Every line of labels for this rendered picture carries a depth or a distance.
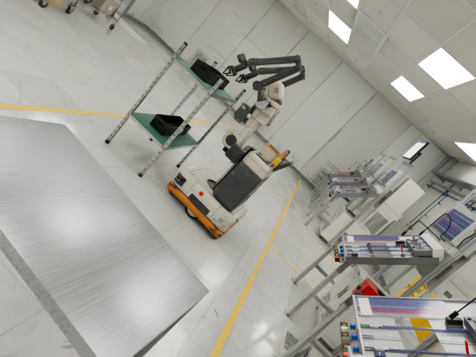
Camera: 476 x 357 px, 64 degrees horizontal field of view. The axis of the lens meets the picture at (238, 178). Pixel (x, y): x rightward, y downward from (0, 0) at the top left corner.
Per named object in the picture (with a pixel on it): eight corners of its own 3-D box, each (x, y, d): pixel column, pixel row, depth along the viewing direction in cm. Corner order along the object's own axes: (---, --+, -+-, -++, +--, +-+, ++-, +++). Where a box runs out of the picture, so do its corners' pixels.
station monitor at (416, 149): (407, 160, 603) (428, 141, 593) (400, 157, 659) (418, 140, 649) (414, 166, 602) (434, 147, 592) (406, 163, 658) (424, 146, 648)
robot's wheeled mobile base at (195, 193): (234, 225, 391) (251, 208, 385) (216, 241, 330) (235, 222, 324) (189, 179, 398) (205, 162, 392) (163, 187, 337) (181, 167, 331)
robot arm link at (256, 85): (304, 69, 302) (306, 71, 312) (299, 53, 302) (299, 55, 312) (253, 91, 314) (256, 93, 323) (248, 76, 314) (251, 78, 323)
